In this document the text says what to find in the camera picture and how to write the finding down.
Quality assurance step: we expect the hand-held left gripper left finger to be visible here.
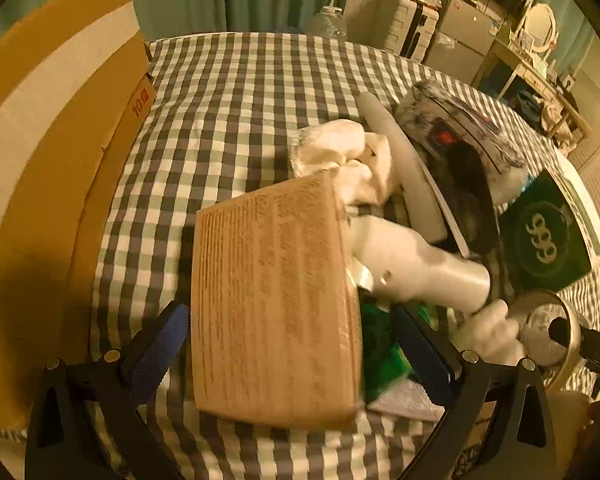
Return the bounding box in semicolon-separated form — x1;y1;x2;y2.
25;301;191;480

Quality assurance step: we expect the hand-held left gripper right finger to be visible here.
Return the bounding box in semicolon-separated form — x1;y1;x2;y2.
391;305;563;480

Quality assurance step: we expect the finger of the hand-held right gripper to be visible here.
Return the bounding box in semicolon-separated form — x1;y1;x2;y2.
547;316;600;367

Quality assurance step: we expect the round silver tin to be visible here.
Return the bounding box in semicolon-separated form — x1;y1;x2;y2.
507;289;583;393

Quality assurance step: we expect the tan printed paper box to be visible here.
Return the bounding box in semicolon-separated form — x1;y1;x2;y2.
189;172;365;432

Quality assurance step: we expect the green and white box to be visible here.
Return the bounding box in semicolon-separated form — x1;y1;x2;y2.
497;169;600;291

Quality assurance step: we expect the clear packet with black band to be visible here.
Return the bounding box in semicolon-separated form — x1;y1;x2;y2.
415;140;498;261

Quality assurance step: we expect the white plastic tube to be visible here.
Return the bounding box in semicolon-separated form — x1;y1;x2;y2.
356;92;448;241

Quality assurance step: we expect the brown cardboard box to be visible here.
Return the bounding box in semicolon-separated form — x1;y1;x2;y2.
0;0;157;431

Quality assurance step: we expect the white cloth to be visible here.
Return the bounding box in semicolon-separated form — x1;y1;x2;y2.
288;119;396;207

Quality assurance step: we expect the white dark printed packet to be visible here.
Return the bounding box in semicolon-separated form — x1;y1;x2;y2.
395;80;528;206

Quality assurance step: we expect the green plastic packet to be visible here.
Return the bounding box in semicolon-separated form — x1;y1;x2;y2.
360;300;416;403

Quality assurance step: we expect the white textured packet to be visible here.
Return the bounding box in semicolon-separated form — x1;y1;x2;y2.
367;380;446;423

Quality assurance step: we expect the person's leg in beige pants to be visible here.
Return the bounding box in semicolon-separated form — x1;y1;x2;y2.
545;390;593;480

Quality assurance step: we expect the wooden chair with clothes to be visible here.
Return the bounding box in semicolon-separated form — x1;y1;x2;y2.
545;95;593;156

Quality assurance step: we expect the white vanity desk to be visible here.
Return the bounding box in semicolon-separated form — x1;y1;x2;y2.
472;35;568;111

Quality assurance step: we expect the silver small fridge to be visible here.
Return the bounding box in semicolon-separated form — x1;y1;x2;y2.
422;0;501;83

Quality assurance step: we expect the narrow green curtain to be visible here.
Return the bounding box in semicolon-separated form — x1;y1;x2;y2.
535;0;596;76

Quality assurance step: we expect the white oval vanity mirror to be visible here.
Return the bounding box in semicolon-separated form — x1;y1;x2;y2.
522;4;556;56

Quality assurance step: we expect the white hard suitcase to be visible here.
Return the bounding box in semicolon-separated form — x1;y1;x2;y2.
370;0;440;63

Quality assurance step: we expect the large clear water bottle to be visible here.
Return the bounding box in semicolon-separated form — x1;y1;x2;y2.
302;6;348;40

